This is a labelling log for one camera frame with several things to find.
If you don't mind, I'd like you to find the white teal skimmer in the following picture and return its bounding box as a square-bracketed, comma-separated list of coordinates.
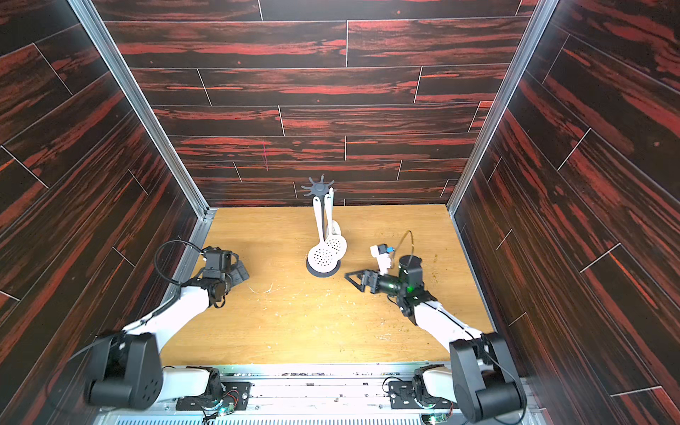
[324, 192, 347, 260]
[307, 197, 338, 274]
[329, 221, 342, 236]

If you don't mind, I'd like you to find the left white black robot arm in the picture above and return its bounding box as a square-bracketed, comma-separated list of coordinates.
[84, 247, 249, 410]

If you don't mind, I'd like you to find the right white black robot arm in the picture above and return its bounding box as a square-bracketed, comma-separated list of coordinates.
[345, 255, 527, 424]

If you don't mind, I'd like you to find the grey utensil rack stand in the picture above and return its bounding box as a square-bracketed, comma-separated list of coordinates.
[302, 175, 340, 278]

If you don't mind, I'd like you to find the left aluminium corner post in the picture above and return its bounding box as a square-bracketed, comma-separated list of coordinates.
[66, 0, 218, 341]

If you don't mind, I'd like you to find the aluminium corner post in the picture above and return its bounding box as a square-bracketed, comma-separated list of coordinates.
[445, 0, 560, 216]
[66, 0, 218, 341]

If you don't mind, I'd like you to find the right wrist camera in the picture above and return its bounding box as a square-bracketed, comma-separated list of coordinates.
[370, 244, 395, 276]

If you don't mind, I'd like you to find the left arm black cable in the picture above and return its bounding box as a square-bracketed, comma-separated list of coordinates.
[152, 240, 205, 288]

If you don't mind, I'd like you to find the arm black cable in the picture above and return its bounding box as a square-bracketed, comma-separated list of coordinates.
[391, 229, 415, 259]
[152, 240, 205, 288]

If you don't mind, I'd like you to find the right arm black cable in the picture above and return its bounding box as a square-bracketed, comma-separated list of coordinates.
[391, 229, 415, 259]

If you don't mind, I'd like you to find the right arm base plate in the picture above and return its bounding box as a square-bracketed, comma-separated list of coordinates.
[382, 376, 458, 410]

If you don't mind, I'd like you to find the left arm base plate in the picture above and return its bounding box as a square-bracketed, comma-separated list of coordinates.
[175, 382, 253, 413]

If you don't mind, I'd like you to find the aluminium front rail frame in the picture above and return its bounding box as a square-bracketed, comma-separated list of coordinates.
[92, 362, 548, 425]

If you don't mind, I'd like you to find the right aluminium corner post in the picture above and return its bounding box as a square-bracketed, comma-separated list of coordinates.
[445, 0, 560, 216]

